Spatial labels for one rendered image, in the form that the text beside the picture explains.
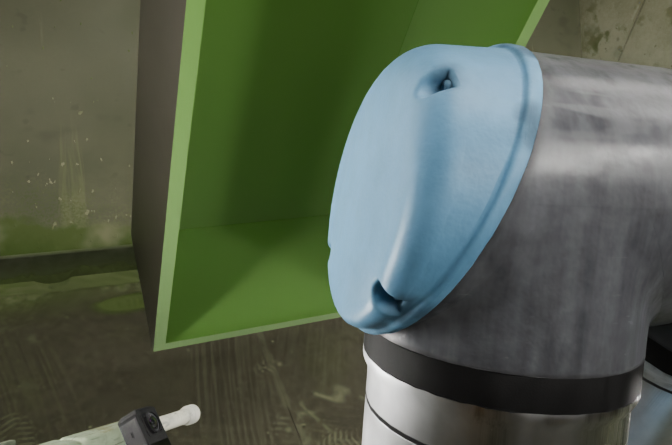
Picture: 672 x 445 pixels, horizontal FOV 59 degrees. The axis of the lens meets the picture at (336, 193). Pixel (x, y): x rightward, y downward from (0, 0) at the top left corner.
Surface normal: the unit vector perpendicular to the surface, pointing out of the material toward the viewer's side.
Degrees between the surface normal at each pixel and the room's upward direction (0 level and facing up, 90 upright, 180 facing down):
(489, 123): 37
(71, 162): 57
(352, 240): 83
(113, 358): 0
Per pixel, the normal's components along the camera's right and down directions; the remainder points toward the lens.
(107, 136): 0.40, -0.01
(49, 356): 0.17, -0.85
